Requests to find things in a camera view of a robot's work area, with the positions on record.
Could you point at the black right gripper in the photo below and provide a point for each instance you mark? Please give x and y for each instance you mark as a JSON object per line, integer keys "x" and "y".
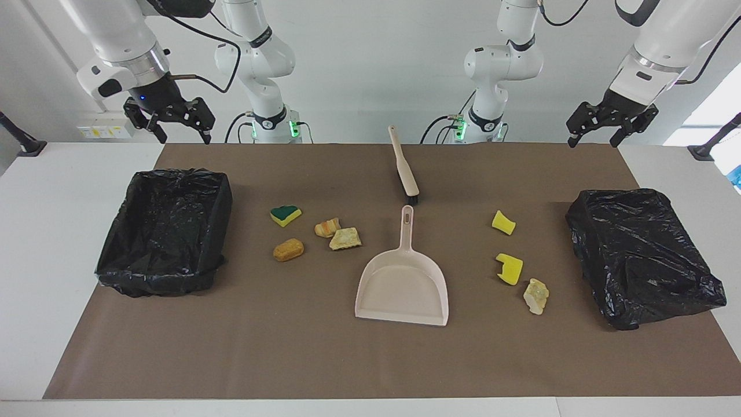
{"x": 165, "y": 98}

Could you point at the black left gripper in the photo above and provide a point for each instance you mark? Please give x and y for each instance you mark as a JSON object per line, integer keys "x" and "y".
{"x": 622, "y": 107}

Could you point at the green and yellow sponge piece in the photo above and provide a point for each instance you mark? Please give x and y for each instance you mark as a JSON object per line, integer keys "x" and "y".
{"x": 285, "y": 216}

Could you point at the curved yellow sponge piece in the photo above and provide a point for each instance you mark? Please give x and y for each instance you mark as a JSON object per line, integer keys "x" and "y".
{"x": 502, "y": 223}

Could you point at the brown orange sponge piece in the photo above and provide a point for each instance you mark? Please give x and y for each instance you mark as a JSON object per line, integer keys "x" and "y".
{"x": 288, "y": 250}

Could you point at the notched yellow sponge piece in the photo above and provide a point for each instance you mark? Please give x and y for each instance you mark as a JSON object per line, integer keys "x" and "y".
{"x": 510, "y": 271}

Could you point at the orange striped sponge piece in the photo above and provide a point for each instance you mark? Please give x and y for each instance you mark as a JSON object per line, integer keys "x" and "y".
{"x": 327, "y": 228}

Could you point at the cream crumbly sponge piece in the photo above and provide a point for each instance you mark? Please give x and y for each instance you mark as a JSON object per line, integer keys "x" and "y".
{"x": 535, "y": 296}

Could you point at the pale beige sponge piece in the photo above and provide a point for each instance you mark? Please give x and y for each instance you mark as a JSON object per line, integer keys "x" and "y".
{"x": 345, "y": 239}

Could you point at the beige hand brush black bristles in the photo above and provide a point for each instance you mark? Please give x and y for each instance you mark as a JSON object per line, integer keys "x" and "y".
{"x": 406, "y": 176}

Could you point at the beige plastic dustpan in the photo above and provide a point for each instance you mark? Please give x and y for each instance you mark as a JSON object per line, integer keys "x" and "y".
{"x": 402, "y": 284}

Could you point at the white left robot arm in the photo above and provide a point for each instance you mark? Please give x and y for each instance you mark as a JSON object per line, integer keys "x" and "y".
{"x": 677, "y": 35}

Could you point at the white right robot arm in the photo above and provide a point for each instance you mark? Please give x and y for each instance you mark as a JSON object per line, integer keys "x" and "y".
{"x": 116, "y": 29}

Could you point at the open bin with black bag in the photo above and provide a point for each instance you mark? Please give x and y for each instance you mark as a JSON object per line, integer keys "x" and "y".
{"x": 168, "y": 231}

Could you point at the crumpled black bag bin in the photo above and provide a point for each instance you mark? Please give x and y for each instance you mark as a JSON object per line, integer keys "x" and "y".
{"x": 642, "y": 260}

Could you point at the black stand foot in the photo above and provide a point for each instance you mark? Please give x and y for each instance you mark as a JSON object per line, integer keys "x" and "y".
{"x": 29, "y": 147}
{"x": 703, "y": 152}

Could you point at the blue object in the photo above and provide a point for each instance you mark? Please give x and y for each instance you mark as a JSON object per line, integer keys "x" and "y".
{"x": 737, "y": 176}

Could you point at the brown table mat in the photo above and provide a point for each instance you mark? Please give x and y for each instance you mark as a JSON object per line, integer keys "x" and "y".
{"x": 289, "y": 347}

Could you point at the white wall socket box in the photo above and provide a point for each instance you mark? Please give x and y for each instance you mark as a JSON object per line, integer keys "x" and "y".
{"x": 104, "y": 127}

